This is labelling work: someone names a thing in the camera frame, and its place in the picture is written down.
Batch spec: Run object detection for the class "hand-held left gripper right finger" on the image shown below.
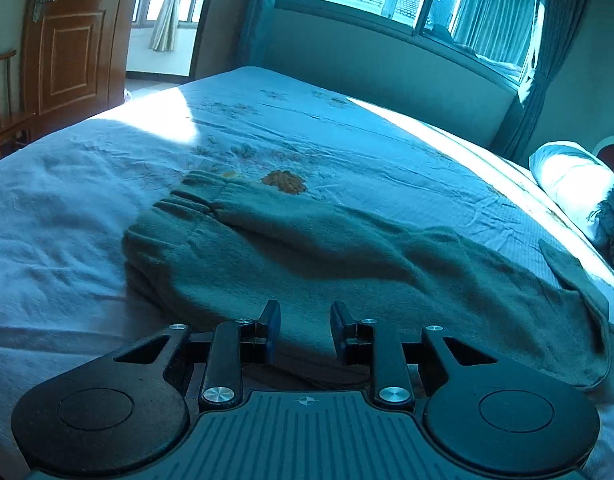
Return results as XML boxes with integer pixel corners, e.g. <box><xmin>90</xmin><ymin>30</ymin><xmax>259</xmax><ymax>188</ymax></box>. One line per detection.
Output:
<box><xmin>330</xmin><ymin>301</ymin><xmax>500</xmax><ymax>414</ymax></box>

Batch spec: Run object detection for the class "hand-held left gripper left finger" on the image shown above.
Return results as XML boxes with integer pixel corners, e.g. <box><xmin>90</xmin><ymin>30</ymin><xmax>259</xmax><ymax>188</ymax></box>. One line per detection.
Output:
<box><xmin>113</xmin><ymin>300</ymin><xmax>282</xmax><ymax>411</ymax></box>

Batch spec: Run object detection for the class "white floral bed sheet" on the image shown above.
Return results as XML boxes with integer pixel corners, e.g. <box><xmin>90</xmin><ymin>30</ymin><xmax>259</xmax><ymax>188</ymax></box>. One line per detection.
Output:
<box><xmin>0</xmin><ymin>66</ymin><xmax>614</xmax><ymax>480</ymax></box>

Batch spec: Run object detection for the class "white pillow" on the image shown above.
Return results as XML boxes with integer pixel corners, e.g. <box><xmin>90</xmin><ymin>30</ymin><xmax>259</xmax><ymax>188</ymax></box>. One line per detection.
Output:
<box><xmin>528</xmin><ymin>141</ymin><xmax>614</xmax><ymax>262</ymax></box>

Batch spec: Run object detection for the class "blue window curtain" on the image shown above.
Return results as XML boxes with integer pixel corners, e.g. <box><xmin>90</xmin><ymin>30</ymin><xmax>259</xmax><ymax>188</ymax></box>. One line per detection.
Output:
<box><xmin>236</xmin><ymin>0</ymin><xmax>294</xmax><ymax>69</ymax></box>

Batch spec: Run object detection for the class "cream tied curtain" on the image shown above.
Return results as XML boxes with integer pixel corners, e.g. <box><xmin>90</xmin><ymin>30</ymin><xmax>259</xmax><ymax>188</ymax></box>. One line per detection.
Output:
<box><xmin>149</xmin><ymin>0</ymin><xmax>194</xmax><ymax>54</ymax></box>

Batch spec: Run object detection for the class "wooden chair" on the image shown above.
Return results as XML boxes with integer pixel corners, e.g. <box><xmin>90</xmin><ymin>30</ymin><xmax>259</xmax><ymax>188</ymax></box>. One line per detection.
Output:
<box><xmin>0</xmin><ymin>50</ymin><xmax>36</xmax><ymax>162</ymax></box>

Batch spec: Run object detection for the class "brown wooden door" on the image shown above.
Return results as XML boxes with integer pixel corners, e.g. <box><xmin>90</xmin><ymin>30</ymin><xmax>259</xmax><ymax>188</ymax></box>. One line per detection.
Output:
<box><xmin>21</xmin><ymin>0</ymin><xmax>144</xmax><ymax>133</ymax></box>

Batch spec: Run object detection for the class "dark window curtain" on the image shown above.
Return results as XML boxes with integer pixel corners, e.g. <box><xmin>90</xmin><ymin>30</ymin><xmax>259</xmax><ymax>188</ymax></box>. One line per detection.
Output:
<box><xmin>502</xmin><ymin>0</ymin><xmax>596</xmax><ymax>161</ymax></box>

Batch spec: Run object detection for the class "sheer window curtain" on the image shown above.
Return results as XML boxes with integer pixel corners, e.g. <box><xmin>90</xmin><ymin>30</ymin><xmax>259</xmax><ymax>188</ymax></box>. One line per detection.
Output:
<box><xmin>451</xmin><ymin>0</ymin><xmax>539</xmax><ymax>69</ymax></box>

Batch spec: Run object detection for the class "metal door handle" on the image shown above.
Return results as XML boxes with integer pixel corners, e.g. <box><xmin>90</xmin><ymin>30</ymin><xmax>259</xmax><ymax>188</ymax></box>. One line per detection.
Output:
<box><xmin>32</xmin><ymin>0</ymin><xmax>58</xmax><ymax>24</ymax></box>

